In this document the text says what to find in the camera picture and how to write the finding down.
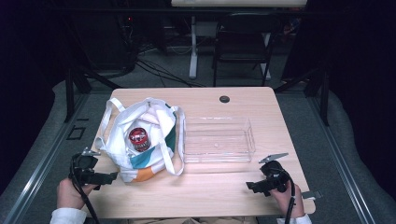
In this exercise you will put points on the person's left hand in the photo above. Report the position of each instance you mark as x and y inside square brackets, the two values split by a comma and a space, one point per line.
[70, 193]

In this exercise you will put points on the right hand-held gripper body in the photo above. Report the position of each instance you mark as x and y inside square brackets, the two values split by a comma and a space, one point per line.
[275, 176]

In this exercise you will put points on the clear plastic tray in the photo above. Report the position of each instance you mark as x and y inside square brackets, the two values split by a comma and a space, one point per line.
[218, 143]

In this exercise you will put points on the red can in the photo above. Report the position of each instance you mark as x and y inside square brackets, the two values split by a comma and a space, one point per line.
[140, 139]

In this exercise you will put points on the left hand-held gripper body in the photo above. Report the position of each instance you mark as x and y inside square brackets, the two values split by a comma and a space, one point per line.
[83, 165]

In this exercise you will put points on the white teal orange tote bag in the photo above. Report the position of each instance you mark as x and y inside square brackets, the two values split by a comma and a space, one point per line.
[146, 124]

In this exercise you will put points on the white background desk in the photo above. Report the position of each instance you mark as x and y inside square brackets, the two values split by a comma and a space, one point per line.
[193, 46]

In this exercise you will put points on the grey metal bracket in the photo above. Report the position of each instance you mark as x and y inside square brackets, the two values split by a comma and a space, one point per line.
[312, 194]

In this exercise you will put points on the black folding chair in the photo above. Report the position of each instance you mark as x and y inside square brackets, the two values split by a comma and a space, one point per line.
[243, 34]

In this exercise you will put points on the person's right hand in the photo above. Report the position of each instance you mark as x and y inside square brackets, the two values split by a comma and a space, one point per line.
[287, 201]

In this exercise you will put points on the aluminium floor rail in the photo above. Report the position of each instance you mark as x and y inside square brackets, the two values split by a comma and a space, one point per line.
[40, 174]
[339, 161]

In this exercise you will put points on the black table grommet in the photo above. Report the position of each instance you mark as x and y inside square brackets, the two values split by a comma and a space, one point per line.
[224, 99]

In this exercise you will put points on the black metal stand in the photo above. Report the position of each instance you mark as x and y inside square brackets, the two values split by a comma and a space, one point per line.
[70, 90]
[323, 93]

